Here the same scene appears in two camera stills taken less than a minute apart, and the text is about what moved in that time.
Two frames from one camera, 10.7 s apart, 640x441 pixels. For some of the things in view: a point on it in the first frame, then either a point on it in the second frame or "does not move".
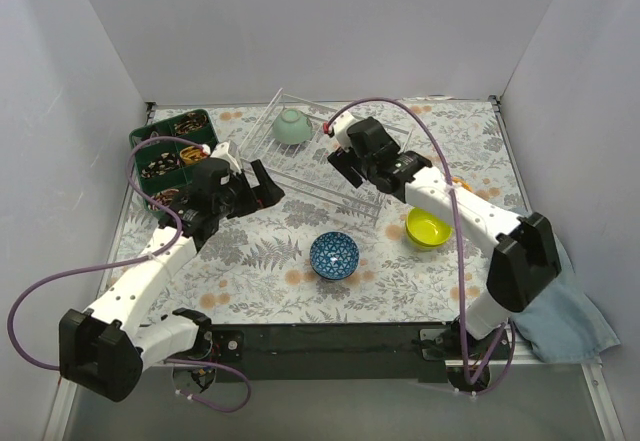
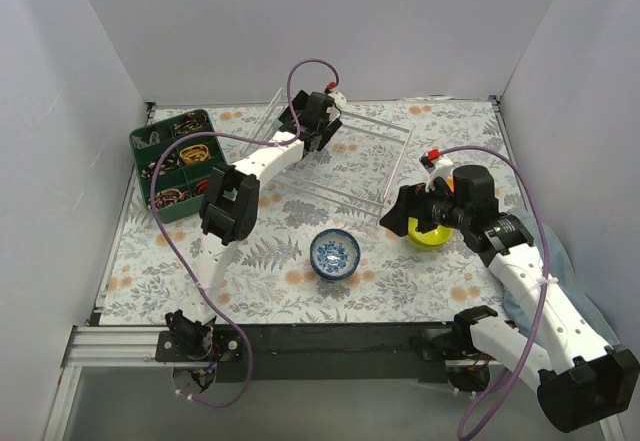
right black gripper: [351, 162] → [413, 206]
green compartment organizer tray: [167, 155] does not move
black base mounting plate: [306, 351] does not move
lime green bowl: [426, 228] does not move
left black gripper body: [251, 193] → [325, 131]
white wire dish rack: [289, 141] does not move
